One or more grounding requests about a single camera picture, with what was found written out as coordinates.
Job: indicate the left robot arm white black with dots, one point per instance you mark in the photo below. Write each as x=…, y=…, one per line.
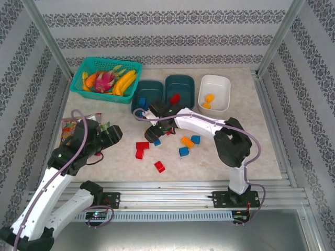
x=47, y=198

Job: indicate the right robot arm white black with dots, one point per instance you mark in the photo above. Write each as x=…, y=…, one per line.
x=199, y=125

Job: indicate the colourful snack bag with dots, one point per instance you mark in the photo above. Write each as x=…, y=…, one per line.
x=68, y=128

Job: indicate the teal plastic container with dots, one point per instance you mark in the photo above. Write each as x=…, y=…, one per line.
x=151, y=91
x=180, y=87

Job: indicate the yellow toy banana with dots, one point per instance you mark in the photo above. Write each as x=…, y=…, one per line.
x=130, y=84
x=123, y=80

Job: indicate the pink toy dragon fruit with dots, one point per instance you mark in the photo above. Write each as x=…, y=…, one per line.
x=102, y=81

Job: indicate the green plastic mesh basket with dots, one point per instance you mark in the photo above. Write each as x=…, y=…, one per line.
x=78, y=89

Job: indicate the orange toy fruit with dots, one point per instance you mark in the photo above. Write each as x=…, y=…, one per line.
x=90, y=79

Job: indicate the white plastic container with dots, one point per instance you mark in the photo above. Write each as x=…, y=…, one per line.
x=220, y=89

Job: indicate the small yellow toy fruit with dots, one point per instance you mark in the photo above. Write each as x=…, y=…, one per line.
x=84, y=75

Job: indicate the small circuit board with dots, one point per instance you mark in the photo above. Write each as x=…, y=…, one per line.
x=95, y=215
x=240, y=217

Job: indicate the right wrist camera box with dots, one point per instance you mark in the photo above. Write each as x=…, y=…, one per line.
x=148, y=113

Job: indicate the aluminium table side rail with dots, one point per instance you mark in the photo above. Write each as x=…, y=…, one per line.
x=265, y=104
x=62, y=104

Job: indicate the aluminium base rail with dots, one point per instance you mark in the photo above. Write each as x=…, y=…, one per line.
x=167, y=194

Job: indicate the aluminium frame post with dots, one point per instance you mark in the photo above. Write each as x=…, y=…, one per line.
x=47, y=36
x=280, y=34

